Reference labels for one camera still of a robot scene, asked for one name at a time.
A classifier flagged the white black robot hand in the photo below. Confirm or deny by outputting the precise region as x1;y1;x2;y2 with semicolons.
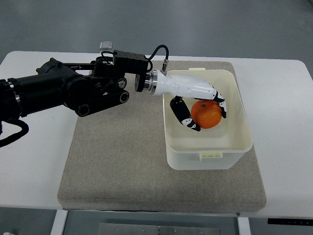
143;70;226;132

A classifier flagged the orange fruit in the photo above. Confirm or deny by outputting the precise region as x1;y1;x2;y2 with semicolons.
191;100;222;129

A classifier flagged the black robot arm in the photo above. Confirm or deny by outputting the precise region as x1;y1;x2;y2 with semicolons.
0;50;153;147

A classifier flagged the white plastic box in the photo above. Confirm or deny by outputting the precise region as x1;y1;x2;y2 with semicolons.
163;69;253;170

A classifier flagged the small clear square object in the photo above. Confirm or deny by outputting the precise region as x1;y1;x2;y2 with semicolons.
99;41;113;50

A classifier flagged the white right table leg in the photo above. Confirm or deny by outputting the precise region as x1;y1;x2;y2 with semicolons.
237;217;252;235

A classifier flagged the white table leg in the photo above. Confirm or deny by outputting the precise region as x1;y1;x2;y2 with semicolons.
50;210;68;235
237;217;252;235

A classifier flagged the black table control panel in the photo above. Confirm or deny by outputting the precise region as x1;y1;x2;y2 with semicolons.
268;218;313;226

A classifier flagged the metal plate under table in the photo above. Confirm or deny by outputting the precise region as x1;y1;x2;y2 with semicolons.
97;223;221;235

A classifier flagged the white left table leg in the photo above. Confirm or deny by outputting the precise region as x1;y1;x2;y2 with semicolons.
50;210;68;235

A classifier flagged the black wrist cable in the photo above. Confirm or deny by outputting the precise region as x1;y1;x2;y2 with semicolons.
146;44;170;73

